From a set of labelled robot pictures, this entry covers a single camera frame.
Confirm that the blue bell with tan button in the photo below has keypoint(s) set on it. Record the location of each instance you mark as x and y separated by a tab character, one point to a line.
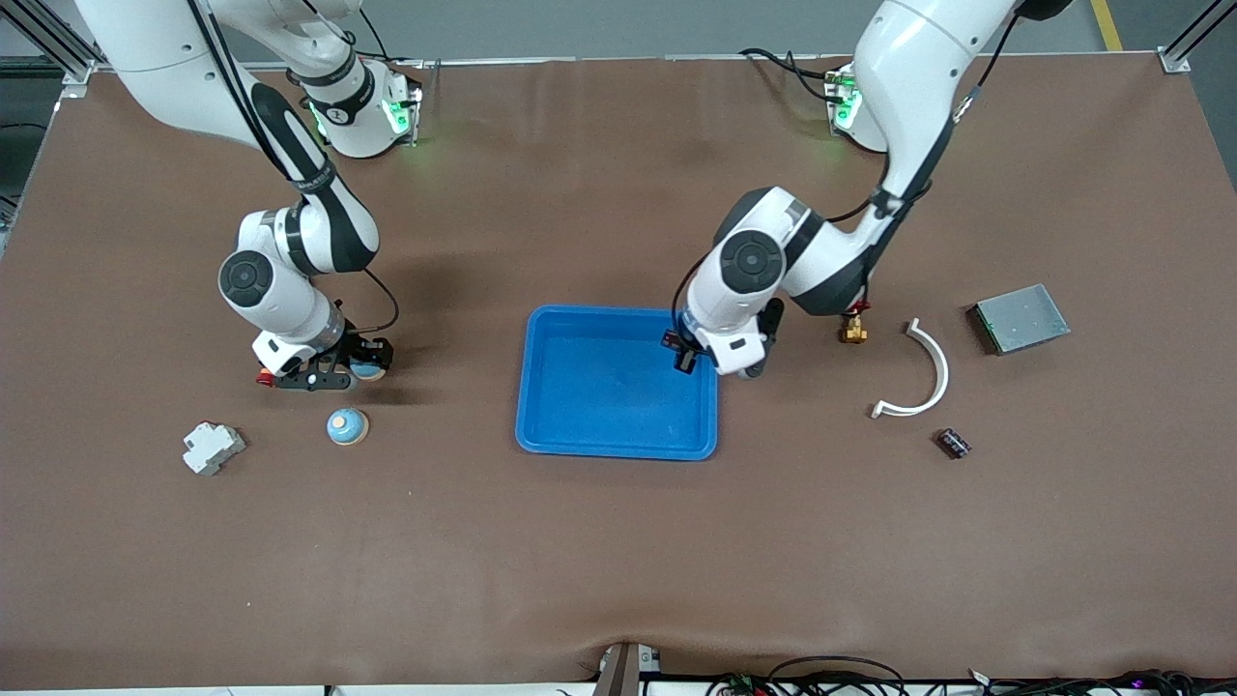
369	371
347	426

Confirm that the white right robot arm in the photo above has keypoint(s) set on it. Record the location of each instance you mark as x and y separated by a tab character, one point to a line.
155	48

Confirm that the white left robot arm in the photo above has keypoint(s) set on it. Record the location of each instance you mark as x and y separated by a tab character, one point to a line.
928	58

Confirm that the blue plastic tray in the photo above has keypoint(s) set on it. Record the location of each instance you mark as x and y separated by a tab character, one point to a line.
609	406

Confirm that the red orange black push button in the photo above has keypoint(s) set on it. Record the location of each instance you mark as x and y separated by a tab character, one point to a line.
264	378

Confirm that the white circuit breaker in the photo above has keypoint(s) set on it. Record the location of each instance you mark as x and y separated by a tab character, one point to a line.
213	449

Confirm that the table cover sheet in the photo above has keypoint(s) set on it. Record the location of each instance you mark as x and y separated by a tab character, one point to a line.
618	551

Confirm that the white curved plastic strip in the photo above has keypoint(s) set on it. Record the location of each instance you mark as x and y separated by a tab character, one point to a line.
942	372

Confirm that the grey metal box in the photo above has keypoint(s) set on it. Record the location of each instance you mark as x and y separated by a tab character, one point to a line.
1021	318

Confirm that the grey table edge bracket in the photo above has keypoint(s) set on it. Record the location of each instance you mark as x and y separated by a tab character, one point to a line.
618	672

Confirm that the aluminium table edge rail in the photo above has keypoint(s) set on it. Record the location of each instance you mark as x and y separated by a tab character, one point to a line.
532	61

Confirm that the aluminium frame post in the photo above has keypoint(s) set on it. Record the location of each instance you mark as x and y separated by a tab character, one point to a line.
68	48
1184	48

